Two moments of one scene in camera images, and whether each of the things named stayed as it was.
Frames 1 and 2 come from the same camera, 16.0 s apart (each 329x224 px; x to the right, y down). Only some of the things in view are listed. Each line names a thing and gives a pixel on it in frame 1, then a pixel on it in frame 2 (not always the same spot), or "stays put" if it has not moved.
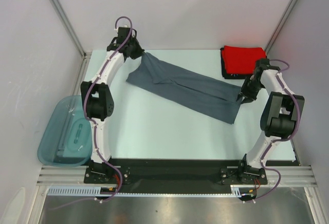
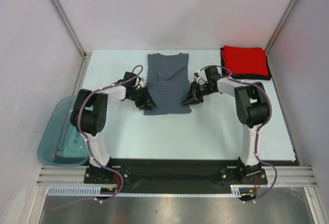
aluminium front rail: (64, 175) stays put
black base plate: (174, 175) stays put
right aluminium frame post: (281, 24) stays put
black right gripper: (249, 97) to (194, 96)
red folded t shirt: (241, 59) stays put
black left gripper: (139, 51) to (146, 101)
